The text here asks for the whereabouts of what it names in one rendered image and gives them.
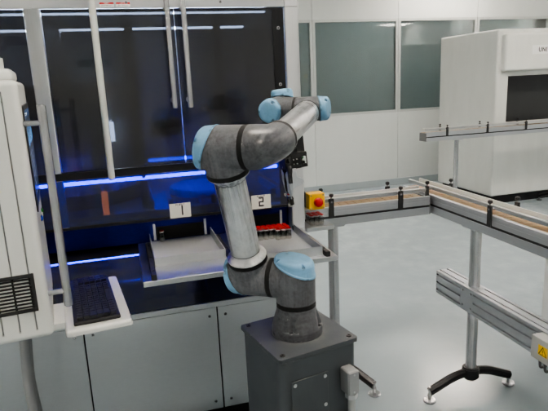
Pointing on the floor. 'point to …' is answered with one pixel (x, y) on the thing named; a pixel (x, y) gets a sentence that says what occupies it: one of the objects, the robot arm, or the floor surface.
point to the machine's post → (290, 18)
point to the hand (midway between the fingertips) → (288, 192)
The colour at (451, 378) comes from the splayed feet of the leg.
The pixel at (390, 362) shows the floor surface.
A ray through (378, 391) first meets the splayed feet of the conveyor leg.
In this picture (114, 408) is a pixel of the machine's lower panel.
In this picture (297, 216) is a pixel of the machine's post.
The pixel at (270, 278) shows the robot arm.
